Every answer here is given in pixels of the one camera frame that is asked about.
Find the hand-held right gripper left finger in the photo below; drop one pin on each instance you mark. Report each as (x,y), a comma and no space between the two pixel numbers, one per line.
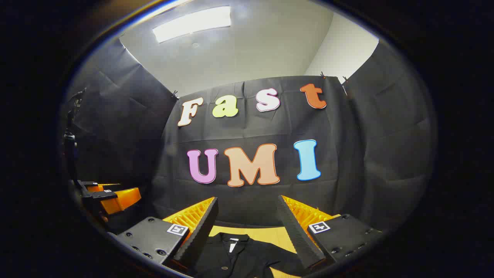
(200,231)

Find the black button shirt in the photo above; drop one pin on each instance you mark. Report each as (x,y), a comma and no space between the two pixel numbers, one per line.
(239,258)

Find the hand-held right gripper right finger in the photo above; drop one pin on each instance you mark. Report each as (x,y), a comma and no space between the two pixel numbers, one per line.
(295,231)

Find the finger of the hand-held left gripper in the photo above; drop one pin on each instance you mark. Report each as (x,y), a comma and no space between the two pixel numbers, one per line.
(121,200)
(96,188)

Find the black backdrop cloth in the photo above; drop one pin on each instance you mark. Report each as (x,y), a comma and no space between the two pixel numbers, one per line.
(251,127)

